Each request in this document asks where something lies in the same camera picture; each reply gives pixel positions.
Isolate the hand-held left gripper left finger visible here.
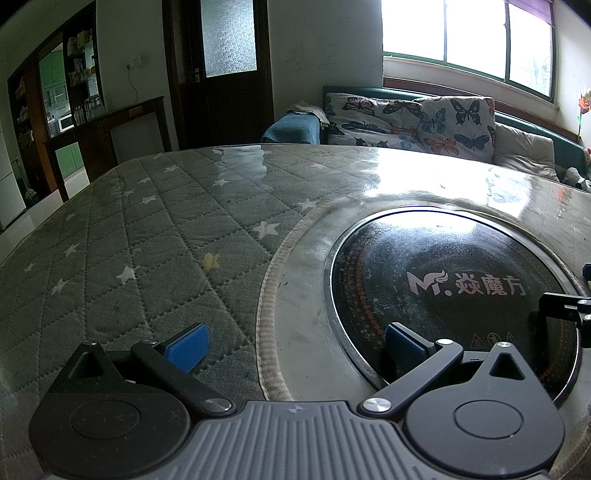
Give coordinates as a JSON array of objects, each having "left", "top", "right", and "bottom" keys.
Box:
[{"left": 46, "top": 323, "right": 236, "bottom": 415}]

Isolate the green framed window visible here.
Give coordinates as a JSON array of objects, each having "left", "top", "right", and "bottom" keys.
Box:
[{"left": 381, "top": 0, "right": 560, "bottom": 103}]

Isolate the round black induction cooktop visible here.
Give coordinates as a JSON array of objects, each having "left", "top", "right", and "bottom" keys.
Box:
[{"left": 323, "top": 207, "right": 589, "bottom": 403}]

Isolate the purple roller blind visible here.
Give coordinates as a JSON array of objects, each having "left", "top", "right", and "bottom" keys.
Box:
[{"left": 505, "top": 0, "right": 556, "bottom": 27}]

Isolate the small white cloth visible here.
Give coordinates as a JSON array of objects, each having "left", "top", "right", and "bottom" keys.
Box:
[{"left": 287, "top": 102, "right": 330, "bottom": 126}]

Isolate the colourful pinwheel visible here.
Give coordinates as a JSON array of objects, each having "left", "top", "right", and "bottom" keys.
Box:
[{"left": 574, "top": 84, "right": 591, "bottom": 140}]

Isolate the dark wooden counter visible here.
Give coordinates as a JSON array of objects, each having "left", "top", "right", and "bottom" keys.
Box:
[{"left": 43, "top": 95, "right": 168, "bottom": 201}]

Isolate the blue towel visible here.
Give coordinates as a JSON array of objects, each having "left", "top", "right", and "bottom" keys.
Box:
[{"left": 261, "top": 113, "right": 322, "bottom": 145}]

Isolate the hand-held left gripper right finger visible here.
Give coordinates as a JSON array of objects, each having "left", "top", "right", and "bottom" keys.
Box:
[{"left": 359, "top": 323, "right": 543, "bottom": 419}]

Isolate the dark wooden door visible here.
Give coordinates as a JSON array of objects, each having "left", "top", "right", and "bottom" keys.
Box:
[{"left": 163, "top": 0, "right": 274, "bottom": 151}]

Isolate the teal sofa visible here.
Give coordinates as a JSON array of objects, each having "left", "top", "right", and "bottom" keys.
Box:
[{"left": 261, "top": 84, "right": 591, "bottom": 195}]

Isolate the dark wooden shelf cabinet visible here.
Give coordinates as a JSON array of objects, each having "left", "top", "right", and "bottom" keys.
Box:
[{"left": 6, "top": 0, "right": 112, "bottom": 204}]

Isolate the grey plush toy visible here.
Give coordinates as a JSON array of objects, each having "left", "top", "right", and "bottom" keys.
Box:
[{"left": 560, "top": 165, "right": 591, "bottom": 193}]

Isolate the white refrigerator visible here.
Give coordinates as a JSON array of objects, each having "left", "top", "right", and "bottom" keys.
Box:
[{"left": 0, "top": 117, "right": 27, "bottom": 230}]

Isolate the beige pillow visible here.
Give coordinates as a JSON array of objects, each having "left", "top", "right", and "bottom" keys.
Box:
[{"left": 491, "top": 123, "right": 560, "bottom": 182}]

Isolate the square butterfly print pillow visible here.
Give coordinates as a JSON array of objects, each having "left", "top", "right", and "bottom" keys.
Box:
[{"left": 417, "top": 96, "right": 496, "bottom": 163}]

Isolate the long butterfly print pillow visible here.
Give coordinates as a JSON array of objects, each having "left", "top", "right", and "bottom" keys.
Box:
[{"left": 324, "top": 91, "right": 431, "bottom": 149}]

